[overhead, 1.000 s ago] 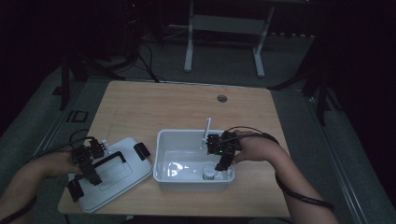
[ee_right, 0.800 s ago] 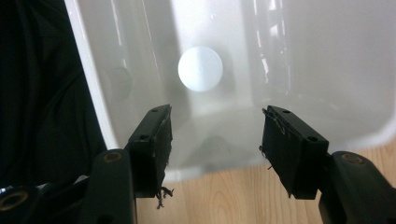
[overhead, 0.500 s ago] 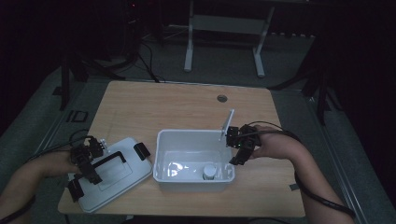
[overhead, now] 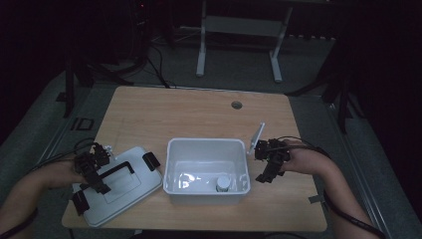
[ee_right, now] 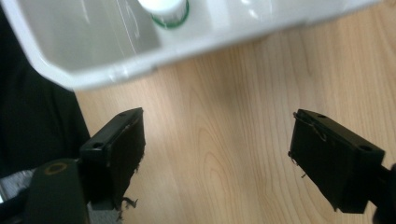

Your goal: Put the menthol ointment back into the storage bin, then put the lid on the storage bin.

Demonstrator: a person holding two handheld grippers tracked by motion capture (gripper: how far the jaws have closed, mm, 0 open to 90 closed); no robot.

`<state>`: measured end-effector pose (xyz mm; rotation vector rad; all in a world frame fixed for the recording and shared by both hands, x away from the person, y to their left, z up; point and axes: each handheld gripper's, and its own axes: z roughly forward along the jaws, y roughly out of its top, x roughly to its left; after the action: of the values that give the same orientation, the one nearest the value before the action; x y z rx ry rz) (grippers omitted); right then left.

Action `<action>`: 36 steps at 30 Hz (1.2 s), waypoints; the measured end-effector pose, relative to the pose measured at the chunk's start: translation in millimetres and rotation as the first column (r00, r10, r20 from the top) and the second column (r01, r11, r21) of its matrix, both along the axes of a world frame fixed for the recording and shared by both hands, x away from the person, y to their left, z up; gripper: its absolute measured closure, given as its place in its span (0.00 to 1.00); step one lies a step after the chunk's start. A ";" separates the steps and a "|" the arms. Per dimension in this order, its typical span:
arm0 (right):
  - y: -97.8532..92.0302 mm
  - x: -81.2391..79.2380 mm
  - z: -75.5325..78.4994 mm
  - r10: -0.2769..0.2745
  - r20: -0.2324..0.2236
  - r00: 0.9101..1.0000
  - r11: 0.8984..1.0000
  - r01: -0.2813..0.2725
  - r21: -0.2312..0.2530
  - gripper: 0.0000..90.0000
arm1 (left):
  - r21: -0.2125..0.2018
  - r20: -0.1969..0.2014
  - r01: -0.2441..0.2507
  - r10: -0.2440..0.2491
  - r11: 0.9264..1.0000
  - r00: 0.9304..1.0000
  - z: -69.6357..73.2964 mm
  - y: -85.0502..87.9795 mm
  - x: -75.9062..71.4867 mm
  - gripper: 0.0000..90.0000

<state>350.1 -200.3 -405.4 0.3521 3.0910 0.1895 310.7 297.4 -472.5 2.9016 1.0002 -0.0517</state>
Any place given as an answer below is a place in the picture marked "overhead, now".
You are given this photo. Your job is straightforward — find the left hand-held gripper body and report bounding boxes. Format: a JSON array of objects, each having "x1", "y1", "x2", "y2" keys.
[{"x1": 73, "y1": 141, "x2": 115, "y2": 178}]

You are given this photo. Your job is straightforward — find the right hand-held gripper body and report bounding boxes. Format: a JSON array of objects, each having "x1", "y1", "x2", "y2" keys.
[{"x1": 247, "y1": 121, "x2": 293, "y2": 166}]

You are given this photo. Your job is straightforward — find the white box lid black handle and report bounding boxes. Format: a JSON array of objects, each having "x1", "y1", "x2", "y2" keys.
[{"x1": 71, "y1": 145, "x2": 164, "y2": 229}]

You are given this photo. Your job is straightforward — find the small white-capped jar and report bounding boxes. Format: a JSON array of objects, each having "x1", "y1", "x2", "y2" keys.
[{"x1": 215, "y1": 174, "x2": 232, "y2": 193}]

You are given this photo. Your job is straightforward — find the white plastic storage box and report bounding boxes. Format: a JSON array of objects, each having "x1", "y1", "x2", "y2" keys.
[{"x1": 162, "y1": 137, "x2": 252, "y2": 205}]

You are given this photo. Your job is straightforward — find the person's right hand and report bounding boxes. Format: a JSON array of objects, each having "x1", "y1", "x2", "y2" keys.
[{"x1": 280, "y1": 138, "x2": 332, "y2": 175}]

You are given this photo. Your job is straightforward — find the person's left hand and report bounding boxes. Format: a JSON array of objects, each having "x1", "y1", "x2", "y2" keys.
[{"x1": 39, "y1": 158, "x2": 88, "y2": 190}]

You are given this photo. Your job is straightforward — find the black metal stand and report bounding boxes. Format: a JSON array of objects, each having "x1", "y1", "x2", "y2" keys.
[
  {"x1": 288, "y1": 43, "x2": 366, "y2": 134},
  {"x1": 56, "y1": 56, "x2": 98, "y2": 119}
]

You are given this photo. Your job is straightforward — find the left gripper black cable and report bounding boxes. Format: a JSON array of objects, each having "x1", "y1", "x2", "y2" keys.
[{"x1": 29, "y1": 137, "x2": 98, "y2": 173}]

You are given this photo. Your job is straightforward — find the black floor cables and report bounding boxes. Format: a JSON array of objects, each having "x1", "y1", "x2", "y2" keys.
[{"x1": 132, "y1": 3, "x2": 177, "y2": 90}]

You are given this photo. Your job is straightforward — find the white metal desk frame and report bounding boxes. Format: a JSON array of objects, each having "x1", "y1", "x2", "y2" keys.
[{"x1": 195, "y1": 0, "x2": 294, "y2": 84}]

